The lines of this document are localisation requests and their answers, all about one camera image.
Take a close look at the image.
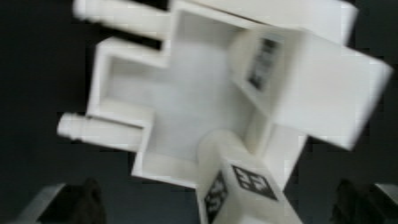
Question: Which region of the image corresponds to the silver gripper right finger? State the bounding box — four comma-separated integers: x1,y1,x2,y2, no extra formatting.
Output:
331,179,398,224

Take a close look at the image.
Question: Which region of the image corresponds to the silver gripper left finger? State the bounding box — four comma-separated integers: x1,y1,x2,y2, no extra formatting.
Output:
15,178,107,224

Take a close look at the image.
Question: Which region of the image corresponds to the white chair leg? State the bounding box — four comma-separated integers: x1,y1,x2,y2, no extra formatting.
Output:
196,130,304,224
230,26,393,149

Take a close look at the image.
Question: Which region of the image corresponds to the white chair seat part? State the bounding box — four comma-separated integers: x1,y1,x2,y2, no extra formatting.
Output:
57,0,356,187

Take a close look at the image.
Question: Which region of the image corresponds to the white chair leg front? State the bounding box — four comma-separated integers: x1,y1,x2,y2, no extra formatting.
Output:
230,26,393,149

